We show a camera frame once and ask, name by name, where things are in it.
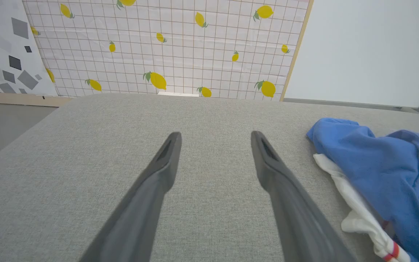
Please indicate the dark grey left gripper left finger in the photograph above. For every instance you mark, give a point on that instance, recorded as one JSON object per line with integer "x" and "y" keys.
{"x": 147, "y": 189}

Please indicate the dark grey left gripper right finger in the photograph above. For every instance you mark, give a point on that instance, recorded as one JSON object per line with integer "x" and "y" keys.
{"x": 289, "y": 203}

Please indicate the blue and white sports garment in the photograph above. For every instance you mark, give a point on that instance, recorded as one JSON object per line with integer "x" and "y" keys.
{"x": 395, "y": 174}

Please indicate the white box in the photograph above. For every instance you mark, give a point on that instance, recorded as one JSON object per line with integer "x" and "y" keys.
{"x": 178, "y": 94}

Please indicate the lemon print grid partition screen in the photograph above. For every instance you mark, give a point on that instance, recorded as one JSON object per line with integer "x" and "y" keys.
{"x": 180, "y": 54}

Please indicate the light wooden base rail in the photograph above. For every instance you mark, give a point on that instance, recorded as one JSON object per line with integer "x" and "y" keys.
{"x": 13, "y": 99}

